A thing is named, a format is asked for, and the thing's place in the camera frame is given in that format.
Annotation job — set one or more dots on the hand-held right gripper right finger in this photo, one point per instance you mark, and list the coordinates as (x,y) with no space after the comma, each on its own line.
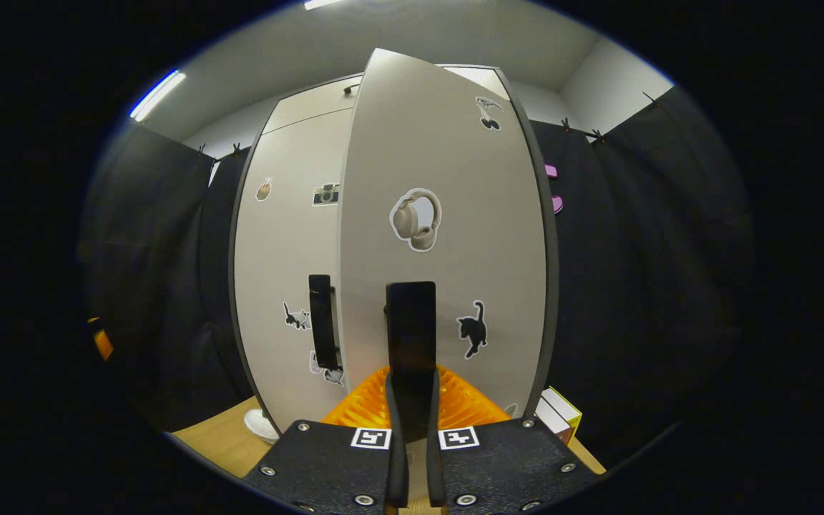
(436,465)

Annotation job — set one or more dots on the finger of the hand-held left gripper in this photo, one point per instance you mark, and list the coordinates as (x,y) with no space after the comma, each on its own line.
(103,343)

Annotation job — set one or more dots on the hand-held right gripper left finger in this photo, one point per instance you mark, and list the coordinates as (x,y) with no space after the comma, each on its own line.
(396,465)

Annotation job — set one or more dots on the shoe cabinet door headphones sticker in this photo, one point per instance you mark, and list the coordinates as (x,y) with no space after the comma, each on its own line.
(455,250)

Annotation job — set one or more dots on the white double-door shoe cabinet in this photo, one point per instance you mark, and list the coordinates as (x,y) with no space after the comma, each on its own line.
(553,279)

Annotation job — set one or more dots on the white cabinet flap panel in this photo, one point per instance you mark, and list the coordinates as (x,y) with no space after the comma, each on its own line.
(312,107)

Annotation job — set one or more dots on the white box red edge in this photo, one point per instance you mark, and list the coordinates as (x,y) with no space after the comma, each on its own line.
(551,423)

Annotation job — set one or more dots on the white box yellow edge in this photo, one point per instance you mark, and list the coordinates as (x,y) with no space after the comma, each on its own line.
(563,409)

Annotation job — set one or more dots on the white round object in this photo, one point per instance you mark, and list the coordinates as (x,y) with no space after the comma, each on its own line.
(260,427)

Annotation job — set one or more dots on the long ceiling light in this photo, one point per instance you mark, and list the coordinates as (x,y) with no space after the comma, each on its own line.
(158,94)
(322,3)

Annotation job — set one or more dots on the black backdrop cloth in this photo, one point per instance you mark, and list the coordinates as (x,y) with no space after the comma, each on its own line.
(634,286)

